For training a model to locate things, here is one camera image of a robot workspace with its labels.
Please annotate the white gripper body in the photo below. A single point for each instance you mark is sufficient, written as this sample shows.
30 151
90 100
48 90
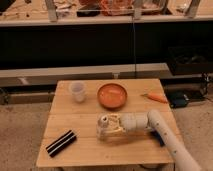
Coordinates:
119 126

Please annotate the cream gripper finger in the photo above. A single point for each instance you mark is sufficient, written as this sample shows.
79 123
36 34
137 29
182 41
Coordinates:
109 132
113 117

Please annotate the translucent plastic cup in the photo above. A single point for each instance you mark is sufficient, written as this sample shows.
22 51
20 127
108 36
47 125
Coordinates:
77 90

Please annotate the blue sponge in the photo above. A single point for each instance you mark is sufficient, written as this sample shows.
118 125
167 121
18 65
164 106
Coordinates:
156 135

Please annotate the wooden table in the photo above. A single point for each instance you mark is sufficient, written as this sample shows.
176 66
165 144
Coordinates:
81 118

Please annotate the black white striped block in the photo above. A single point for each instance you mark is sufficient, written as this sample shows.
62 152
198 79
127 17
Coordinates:
61 143

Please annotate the clear plastic bottle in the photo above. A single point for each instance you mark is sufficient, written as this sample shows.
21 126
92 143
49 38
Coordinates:
104 123

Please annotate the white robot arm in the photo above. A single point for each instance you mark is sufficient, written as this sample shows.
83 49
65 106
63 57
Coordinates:
154 121

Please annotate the orange bowl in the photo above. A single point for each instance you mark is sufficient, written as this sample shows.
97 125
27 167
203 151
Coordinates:
112 95

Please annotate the black bin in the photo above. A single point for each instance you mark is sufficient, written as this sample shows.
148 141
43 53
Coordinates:
188 60

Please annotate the orange carrot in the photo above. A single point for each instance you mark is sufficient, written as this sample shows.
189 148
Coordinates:
156 97

